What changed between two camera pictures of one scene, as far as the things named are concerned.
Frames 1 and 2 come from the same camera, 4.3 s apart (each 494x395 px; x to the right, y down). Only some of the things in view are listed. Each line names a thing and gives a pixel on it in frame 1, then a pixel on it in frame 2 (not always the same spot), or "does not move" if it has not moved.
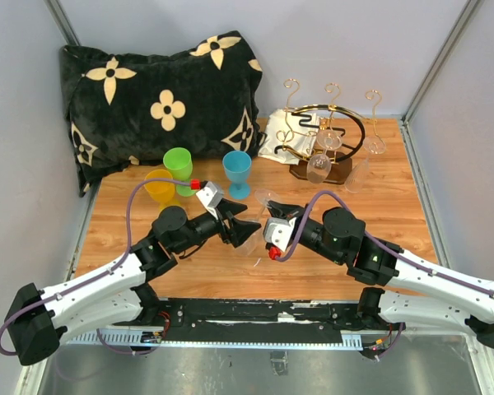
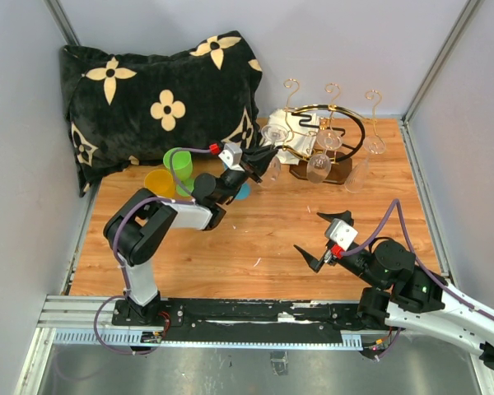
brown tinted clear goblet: (251, 245) → (275, 132)
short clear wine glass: (320, 165) does not move
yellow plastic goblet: (162, 192) does not move
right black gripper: (285, 211) → (345, 216)
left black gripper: (238, 232) → (256, 161)
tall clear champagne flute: (371, 146) does not move
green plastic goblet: (179, 160) does not move
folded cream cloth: (290, 136) does not move
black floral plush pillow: (126, 109) does not move
